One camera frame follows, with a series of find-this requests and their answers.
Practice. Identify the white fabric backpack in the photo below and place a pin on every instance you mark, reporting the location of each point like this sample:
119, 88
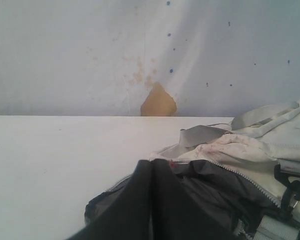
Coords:
244, 174

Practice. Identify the white backdrop cloth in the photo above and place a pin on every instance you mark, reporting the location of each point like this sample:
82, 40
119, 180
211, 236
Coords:
213, 58

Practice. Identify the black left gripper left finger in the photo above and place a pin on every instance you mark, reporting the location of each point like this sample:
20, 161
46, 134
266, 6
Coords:
128, 216

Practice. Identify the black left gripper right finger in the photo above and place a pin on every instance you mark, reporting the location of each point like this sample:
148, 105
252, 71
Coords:
175, 215

